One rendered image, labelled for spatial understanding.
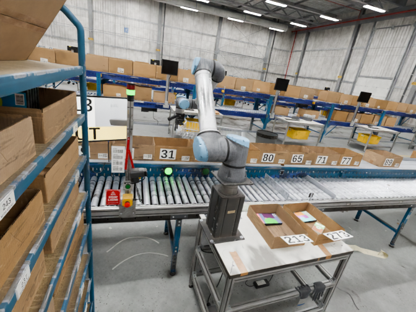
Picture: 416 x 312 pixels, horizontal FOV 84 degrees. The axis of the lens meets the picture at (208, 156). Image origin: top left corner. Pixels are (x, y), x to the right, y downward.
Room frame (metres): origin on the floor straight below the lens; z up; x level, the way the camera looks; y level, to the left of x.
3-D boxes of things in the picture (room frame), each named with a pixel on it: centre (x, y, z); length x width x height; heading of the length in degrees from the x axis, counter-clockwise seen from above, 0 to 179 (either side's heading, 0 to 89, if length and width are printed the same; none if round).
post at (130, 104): (1.47, 0.55, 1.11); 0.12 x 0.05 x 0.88; 109
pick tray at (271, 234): (1.48, -0.58, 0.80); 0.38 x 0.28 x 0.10; 20
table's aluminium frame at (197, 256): (1.45, -0.58, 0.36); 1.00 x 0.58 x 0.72; 113
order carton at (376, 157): (3.33, -2.57, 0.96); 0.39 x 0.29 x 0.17; 109
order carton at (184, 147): (2.30, 0.39, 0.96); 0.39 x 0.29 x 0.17; 109
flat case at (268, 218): (1.57, -0.55, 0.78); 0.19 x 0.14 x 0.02; 106
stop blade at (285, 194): (2.22, -0.76, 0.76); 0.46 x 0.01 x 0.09; 19
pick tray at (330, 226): (1.59, -0.90, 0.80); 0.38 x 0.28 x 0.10; 25
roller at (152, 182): (1.80, 0.44, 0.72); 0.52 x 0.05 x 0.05; 19
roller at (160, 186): (1.83, 0.37, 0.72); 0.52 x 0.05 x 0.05; 19
